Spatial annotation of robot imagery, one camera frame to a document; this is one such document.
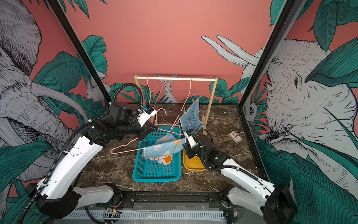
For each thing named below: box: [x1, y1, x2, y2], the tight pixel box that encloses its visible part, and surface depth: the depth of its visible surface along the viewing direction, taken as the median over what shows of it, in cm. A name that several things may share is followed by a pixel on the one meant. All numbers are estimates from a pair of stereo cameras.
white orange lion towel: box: [149, 154, 173, 166], surface depth 90 cm
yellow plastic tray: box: [183, 147, 207, 172], surface depth 86 cm
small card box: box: [227, 130, 243, 145], surface depth 100 cm
